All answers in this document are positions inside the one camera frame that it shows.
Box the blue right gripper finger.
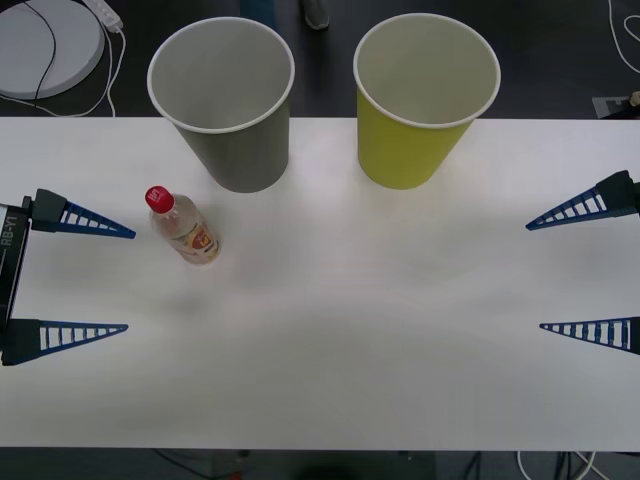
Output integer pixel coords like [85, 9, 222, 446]
[538, 315, 640, 356]
[524, 170, 640, 232]

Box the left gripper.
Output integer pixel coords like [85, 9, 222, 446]
[0, 188, 137, 367]

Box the clear bottle with red cap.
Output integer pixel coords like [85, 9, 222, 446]
[144, 185, 222, 268]

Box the grey flat floor plate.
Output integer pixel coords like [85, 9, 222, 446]
[591, 91, 640, 120]

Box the yellow-green waste bin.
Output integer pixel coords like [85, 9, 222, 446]
[352, 12, 502, 191]

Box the white round disc base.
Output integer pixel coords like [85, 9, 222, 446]
[0, 0, 107, 100]

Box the grey waste bin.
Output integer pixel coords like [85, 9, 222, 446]
[146, 16, 296, 194]

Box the white power strip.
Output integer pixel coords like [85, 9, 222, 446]
[82, 0, 124, 32]

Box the person's foot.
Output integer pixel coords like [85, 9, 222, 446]
[302, 0, 331, 30]

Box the white looped cable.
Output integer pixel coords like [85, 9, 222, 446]
[606, 0, 640, 74]

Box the white cable with bend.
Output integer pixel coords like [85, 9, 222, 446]
[516, 450, 600, 480]

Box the white power strip cable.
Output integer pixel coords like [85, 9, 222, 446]
[0, 28, 127, 119]

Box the thin black cable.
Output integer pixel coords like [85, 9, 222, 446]
[18, 0, 57, 99]

